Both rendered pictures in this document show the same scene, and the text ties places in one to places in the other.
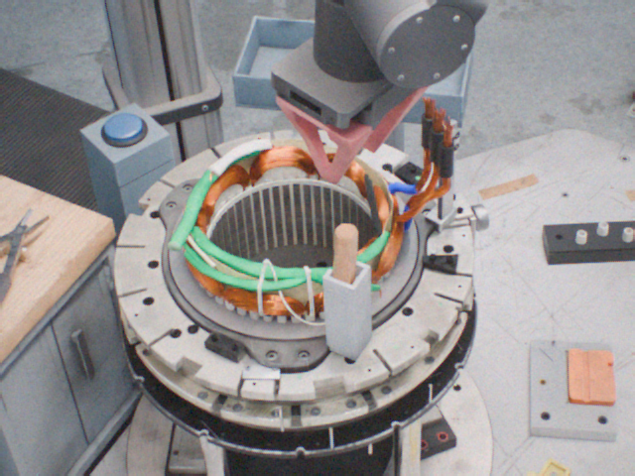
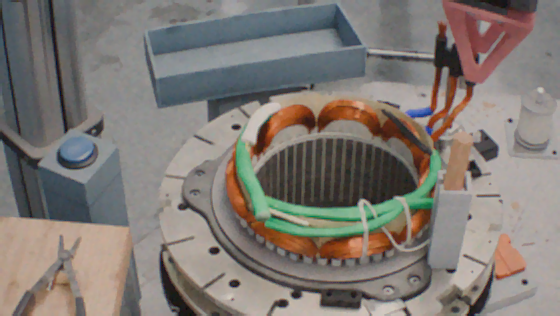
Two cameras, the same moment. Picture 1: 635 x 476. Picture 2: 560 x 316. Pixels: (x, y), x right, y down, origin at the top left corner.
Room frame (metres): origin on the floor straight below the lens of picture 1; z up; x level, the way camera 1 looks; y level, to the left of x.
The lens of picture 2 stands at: (0.21, 0.37, 1.70)
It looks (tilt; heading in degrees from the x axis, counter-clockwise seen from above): 41 degrees down; 331
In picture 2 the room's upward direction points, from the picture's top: 1 degrees clockwise
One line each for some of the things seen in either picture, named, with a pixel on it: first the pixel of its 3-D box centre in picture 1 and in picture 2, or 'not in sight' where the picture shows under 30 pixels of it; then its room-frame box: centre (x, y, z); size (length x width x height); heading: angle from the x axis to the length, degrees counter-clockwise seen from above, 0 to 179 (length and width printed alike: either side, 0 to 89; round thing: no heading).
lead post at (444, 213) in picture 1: (443, 174); (444, 92); (0.78, -0.11, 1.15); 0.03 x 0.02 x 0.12; 138
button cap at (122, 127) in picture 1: (123, 127); (76, 149); (1.00, 0.20, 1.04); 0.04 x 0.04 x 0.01
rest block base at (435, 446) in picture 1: (419, 421); not in sight; (0.76, -0.10, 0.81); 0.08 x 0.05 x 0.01; 20
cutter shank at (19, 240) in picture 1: (14, 253); (72, 278); (0.78, 0.27, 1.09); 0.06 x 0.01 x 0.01; 173
